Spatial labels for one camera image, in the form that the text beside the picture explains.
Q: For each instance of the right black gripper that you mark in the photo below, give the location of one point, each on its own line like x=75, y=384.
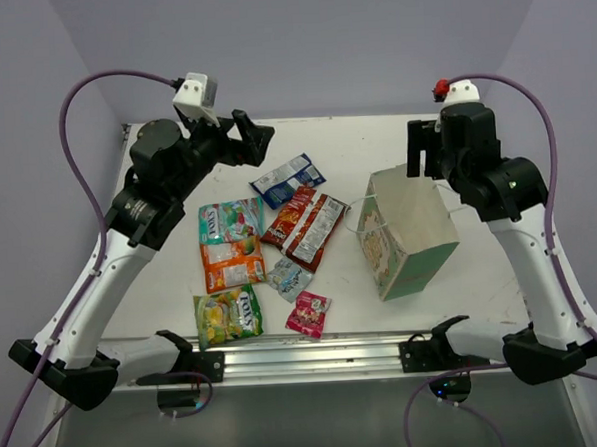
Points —
x=424, y=135

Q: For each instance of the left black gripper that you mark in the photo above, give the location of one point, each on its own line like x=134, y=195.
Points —
x=254, y=138

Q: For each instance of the blue snack bag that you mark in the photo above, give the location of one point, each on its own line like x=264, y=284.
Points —
x=278, y=186

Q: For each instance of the green paper bag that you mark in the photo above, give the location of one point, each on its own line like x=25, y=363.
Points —
x=405, y=232

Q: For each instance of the teal Fox's candy bag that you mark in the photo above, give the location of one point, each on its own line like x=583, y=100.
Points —
x=230, y=221

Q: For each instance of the red chips bag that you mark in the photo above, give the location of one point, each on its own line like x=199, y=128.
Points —
x=304, y=225

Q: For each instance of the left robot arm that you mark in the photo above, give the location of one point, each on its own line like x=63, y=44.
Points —
x=169, y=159

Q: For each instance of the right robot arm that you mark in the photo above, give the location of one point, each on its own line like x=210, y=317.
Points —
x=510, y=196

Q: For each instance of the orange candy bag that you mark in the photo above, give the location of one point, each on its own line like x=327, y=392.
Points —
x=233, y=264

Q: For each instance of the green Fox's candy bag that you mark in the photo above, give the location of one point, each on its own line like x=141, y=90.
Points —
x=226, y=317

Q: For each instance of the small grey snack packet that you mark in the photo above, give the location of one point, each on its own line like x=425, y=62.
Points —
x=289, y=279

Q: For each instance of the small pink snack packet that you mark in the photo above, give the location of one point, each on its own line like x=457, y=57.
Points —
x=309, y=315

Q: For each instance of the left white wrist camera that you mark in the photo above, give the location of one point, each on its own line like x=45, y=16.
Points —
x=195, y=96

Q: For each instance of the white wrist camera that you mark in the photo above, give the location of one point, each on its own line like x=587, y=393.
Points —
x=195, y=96
x=459, y=92

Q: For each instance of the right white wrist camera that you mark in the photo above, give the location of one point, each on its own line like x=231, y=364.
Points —
x=459, y=92

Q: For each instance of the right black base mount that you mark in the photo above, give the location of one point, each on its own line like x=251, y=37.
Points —
x=421, y=355

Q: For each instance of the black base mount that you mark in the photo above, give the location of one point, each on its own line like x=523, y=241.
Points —
x=210, y=364
x=421, y=355

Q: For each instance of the aluminium mounting rail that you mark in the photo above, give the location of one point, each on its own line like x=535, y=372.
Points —
x=253, y=361

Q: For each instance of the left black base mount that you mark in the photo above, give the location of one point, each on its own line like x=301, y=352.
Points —
x=210, y=364

